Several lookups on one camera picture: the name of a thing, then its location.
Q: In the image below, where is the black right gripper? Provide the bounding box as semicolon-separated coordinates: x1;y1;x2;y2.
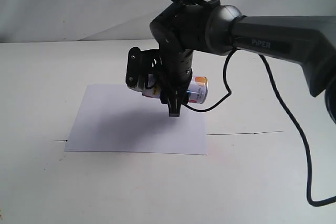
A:
125;47;193;117

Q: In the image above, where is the white paper sheet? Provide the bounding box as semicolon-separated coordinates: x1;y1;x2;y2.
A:
65;84;206;155

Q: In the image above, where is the white dotted spray paint can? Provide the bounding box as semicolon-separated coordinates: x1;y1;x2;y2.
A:
141;74;208;104

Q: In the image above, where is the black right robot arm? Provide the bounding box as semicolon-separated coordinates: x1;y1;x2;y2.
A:
125;0;335;118

